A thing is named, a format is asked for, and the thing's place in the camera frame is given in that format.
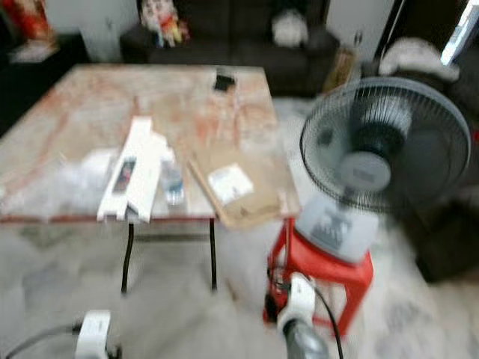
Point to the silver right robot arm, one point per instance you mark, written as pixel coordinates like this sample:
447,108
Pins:
307,344

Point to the red plastic stool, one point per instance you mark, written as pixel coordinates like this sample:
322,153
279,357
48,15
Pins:
307,262

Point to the flat cardboard with white label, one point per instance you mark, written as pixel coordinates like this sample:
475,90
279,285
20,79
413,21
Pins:
269,179

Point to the clear plastic water bottle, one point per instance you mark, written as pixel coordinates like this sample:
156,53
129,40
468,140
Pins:
174,183

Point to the black electric fan grey base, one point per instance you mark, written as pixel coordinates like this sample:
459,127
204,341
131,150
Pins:
367,168

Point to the dark armchair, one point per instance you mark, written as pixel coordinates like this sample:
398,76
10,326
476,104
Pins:
449,239

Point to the long white packaging box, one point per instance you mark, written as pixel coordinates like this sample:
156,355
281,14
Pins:
148,153

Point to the clear plastic packaging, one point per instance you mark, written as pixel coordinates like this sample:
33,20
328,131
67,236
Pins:
78,183

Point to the small black object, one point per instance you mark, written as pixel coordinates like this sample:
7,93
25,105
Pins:
224,81

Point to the brown cardboard piece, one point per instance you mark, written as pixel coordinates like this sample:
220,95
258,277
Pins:
340,71

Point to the black sofa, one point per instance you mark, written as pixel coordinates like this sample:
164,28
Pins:
232,52

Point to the marble pattern folding table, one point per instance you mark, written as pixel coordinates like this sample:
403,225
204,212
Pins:
90,105

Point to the white plush cushion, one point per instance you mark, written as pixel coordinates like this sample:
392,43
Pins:
290,30

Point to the white cloth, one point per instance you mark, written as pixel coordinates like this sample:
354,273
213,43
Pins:
415,58

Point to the cartoon boy plush doll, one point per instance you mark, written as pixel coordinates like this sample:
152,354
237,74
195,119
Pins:
163,22

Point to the dark low table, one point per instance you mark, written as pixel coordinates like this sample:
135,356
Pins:
37,82

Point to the red decorative figure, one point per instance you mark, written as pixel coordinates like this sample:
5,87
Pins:
28,16

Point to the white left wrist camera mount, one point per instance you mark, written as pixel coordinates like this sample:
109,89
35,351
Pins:
96,335

